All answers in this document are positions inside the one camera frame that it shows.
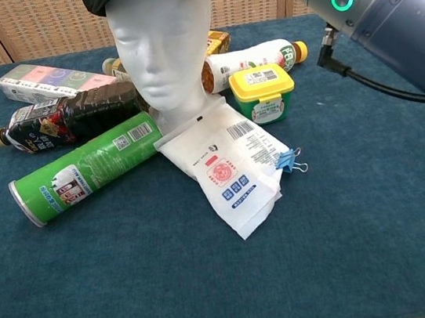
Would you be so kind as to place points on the blue binder clip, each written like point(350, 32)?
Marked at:
point(286, 160)

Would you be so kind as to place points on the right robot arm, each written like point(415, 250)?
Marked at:
point(392, 3)

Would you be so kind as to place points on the green chips can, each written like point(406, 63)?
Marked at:
point(91, 168)

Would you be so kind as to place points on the multicolour tissue pack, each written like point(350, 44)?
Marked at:
point(47, 81)

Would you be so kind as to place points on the woven bamboo folding screen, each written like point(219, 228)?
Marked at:
point(39, 25)

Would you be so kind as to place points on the yellow lid green tub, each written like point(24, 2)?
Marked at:
point(262, 92)

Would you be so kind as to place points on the white drink bottle yellow cap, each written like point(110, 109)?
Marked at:
point(250, 59)

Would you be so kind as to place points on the dark tea bottle black label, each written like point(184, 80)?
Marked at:
point(83, 114)

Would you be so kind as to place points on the blue felt table mat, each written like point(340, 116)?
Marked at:
point(134, 276)

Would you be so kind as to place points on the white printed plastic bag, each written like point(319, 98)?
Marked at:
point(229, 164)

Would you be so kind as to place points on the white mannequin head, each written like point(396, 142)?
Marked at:
point(166, 54)

